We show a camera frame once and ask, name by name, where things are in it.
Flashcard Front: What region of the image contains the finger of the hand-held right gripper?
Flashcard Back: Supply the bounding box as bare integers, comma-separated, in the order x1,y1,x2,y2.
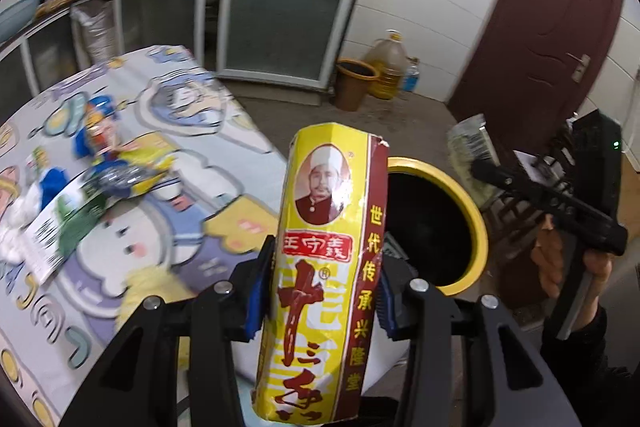
471,158,629,258

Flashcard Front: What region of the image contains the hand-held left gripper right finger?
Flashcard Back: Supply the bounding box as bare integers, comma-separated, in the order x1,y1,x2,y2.
377,256,583,427

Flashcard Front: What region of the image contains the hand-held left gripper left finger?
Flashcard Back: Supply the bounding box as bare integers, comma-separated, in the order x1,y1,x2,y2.
60,238,277,427

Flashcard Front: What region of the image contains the yellow-rimmed black trash bin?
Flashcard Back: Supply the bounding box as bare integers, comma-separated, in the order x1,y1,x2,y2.
384,157,489,299

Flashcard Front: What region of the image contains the yellow spice box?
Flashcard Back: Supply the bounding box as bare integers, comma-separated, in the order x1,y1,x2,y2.
252,122,390,423

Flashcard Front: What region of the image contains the yellow snack wrapper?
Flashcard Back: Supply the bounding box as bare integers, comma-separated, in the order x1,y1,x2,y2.
92,139,177,200

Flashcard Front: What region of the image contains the green and white paper packet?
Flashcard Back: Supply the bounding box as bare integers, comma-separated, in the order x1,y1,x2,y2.
22,177,123,285

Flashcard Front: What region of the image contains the blue and orange snack wrapper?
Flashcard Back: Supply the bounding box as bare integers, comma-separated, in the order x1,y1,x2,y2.
74,93,123,160

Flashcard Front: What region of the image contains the white tissue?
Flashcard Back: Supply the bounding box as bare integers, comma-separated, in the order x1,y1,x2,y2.
0,187,43,260

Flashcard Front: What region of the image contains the person's right forearm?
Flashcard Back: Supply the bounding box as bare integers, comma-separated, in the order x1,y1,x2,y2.
539,306,640,427

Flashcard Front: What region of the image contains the person's right hand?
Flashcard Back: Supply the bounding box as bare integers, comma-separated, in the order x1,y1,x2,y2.
530,227,614,304

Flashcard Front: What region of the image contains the dark wooden chair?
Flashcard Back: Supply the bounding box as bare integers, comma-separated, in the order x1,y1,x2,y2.
480,124,576,253

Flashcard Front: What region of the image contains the cartoon printed tablecloth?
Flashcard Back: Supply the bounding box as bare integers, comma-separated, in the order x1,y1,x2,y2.
0,44,303,415

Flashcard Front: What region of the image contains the dark red door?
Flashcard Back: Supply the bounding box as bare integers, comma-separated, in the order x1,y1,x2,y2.
445,0,630,130

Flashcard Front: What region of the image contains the clear water bottle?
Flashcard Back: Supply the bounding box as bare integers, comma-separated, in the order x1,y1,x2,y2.
401,57,422,94

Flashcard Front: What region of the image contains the large cooking oil jug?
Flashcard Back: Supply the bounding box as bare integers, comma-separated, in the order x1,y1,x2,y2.
366,29,409,100

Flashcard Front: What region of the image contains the brown plastic bucket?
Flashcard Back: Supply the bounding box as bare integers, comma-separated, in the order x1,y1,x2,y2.
333,59,382,112

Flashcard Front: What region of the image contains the glass-door kitchen cabinet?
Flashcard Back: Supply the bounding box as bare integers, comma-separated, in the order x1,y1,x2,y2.
0,0,367,94

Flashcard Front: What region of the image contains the white woven sack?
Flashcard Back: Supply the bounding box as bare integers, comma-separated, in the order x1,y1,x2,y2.
70,0,120,68

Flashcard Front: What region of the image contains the blue basin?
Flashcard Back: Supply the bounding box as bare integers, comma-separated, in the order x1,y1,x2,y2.
0,0,43,38

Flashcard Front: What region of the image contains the metal door handle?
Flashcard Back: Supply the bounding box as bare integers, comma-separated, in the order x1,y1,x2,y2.
566,52,592,84

